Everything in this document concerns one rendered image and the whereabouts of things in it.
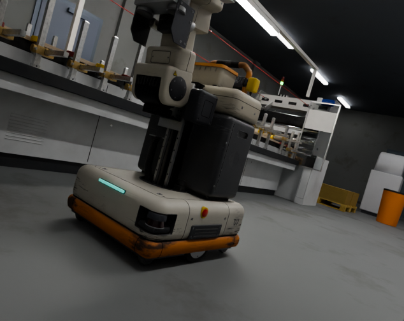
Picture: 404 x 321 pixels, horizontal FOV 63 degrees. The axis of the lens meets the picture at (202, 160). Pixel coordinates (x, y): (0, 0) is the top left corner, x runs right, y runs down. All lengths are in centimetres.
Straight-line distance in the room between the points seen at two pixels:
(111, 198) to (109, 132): 156
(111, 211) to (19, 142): 133
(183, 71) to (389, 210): 638
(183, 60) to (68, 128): 151
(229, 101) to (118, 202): 66
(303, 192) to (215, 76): 435
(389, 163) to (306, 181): 345
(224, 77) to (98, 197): 83
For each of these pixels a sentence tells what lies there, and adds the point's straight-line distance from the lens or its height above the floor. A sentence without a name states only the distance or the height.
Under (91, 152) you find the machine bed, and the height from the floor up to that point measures 20.
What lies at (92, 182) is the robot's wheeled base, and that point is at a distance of 158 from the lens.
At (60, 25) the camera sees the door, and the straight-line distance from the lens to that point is 619.
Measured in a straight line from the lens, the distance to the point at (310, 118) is 594.
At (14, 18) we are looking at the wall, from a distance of 596.
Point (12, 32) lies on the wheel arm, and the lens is 217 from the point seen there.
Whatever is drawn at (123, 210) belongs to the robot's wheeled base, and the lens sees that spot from 139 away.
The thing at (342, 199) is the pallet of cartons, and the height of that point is 23.
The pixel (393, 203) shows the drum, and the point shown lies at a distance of 743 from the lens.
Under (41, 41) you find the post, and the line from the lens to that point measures 239.
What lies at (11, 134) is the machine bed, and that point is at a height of 23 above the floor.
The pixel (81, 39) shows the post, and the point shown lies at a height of 98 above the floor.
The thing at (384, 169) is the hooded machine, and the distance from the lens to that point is 885.
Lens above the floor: 53
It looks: 3 degrees down
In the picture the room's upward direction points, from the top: 16 degrees clockwise
